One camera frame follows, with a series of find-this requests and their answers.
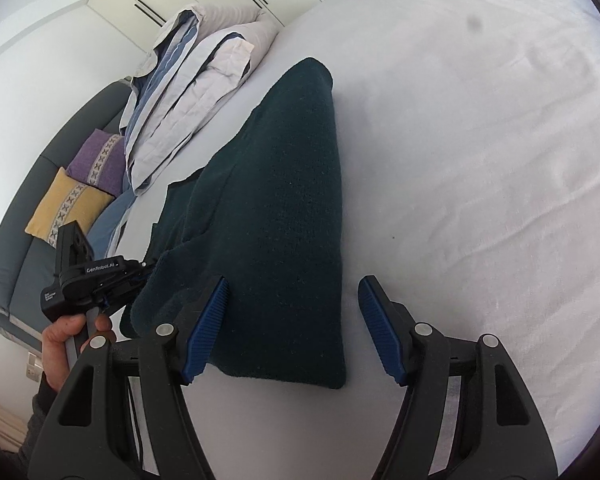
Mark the folded grey and blue duvet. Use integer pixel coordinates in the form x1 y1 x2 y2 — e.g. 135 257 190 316
122 4 261 151

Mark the dark green sweater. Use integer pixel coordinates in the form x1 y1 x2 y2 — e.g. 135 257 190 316
120 56 348 390

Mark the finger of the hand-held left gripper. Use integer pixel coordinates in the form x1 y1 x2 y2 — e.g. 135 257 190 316
127 259 159 291

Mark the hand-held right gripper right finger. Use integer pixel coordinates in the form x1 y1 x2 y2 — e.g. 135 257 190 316
357 275 563 480

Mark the purple throw pillow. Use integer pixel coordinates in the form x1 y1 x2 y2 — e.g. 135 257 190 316
67 128 127 196

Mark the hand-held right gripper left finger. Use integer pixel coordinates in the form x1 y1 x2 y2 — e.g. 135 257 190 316
27 275 231 480

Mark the person's left hand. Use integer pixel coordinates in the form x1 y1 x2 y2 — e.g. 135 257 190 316
41 315 117 392

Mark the person's left forearm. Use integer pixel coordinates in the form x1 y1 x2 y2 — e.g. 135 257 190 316
27 379 62 443

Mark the blue pillow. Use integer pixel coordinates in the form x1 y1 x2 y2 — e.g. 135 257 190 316
87 190 138 261

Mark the yellow throw pillow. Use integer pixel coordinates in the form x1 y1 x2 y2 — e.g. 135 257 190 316
25 167 115 250

